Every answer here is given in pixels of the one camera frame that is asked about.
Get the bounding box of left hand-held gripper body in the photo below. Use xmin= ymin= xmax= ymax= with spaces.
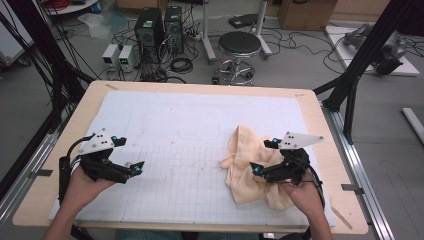
xmin=78 ymin=128 xmax=132 ymax=184

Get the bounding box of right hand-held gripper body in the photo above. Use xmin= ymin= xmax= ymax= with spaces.
xmin=264 ymin=131 xmax=325 ymax=187

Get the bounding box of beige towel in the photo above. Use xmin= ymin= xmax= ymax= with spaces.
xmin=219 ymin=124 xmax=296 ymax=212

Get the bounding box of person's left hand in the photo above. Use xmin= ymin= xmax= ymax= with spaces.
xmin=61 ymin=164 xmax=116 ymax=210

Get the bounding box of person's right hand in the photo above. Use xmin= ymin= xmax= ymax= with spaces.
xmin=280 ymin=172 xmax=325 ymax=220

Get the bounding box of white grid mat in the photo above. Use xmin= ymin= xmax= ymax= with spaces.
xmin=48 ymin=90 xmax=337 ymax=228

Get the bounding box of white power supply unit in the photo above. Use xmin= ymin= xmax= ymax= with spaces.
xmin=101 ymin=43 xmax=120 ymax=70
xmin=118 ymin=44 xmax=139 ymax=73

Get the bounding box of thin wooden stick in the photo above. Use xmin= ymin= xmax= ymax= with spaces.
xmin=329 ymin=204 xmax=353 ymax=231

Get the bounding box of white base board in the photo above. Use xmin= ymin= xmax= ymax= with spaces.
xmin=324 ymin=24 xmax=421 ymax=78

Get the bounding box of black round stool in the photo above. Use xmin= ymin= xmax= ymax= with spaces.
xmin=212 ymin=30 xmax=263 ymax=87

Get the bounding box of large black computer tower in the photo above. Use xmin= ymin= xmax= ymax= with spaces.
xmin=134 ymin=7 xmax=166 ymax=64

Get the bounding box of white tube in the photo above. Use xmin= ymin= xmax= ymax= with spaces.
xmin=401 ymin=107 xmax=424 ymax=144

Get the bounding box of clear plastic bag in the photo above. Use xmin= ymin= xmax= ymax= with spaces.
xmin=78 ymin=12 xmax=129 ymax=39

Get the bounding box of small black computer tower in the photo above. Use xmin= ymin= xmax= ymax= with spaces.
xmin=164 ymin=4 xmax=185 ymax=55

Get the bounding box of black flat device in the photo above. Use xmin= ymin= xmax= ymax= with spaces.
xmin=228 ymin=13 xmax=261 ymax=29

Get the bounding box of cardboard box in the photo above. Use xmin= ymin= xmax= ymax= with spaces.
xmin=278 ymin=0 xmax=338 ymax=32

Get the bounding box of white stand leg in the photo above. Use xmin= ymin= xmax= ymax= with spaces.
xmin=199 ymin=0 xmax=218 ymax=64
xmin=253 ymin=0 xmax=274 ymax=59

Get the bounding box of white cabinet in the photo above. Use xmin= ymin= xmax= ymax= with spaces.
xmin=0 ymin=13 xmax=34 ymax=66

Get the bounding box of round white table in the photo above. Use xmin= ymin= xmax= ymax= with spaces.
xmin=39 ymin=0 xmax=101 ymax=16

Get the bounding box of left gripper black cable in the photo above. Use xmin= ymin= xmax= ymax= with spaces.
xmin=58 ymin=133 xmax=96 ymax=206

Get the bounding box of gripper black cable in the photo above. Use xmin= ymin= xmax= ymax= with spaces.
xmin=301 ymin=164 xmax=326 ymax=211
xmin=58 ymin=133 xmax=96 ymax=206

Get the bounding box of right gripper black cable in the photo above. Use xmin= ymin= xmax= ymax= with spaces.
xmin=301 ymin=164 xmax=326 ymax=211

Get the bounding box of aluminium rail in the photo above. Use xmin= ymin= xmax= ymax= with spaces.
xmin=321 ymin=101 xmax=396 ymax=240
xmin=0 ymin=131 xmax=61 ymax=228

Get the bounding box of black rail clip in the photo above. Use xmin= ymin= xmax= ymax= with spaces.
xmin=28 ymin=169 xmax=54 ymax=178
xmin=341 ymin=183 xmax=365 ymax=195

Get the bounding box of coil of black cable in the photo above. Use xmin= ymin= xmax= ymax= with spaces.
xmin=169 ymin=57 xmax=194 ymax=75

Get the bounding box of black frame post with cables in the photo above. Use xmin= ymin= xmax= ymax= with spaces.
xmin=5 ymin=0 xmax=96 ymax=133

